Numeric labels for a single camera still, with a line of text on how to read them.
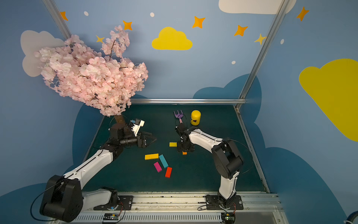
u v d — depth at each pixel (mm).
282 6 699
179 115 1141
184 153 926
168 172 844
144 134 810
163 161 888
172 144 993
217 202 749
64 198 401
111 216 718
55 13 706
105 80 638
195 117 1032
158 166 868
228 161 487
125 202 747
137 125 718
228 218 731
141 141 700
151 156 907
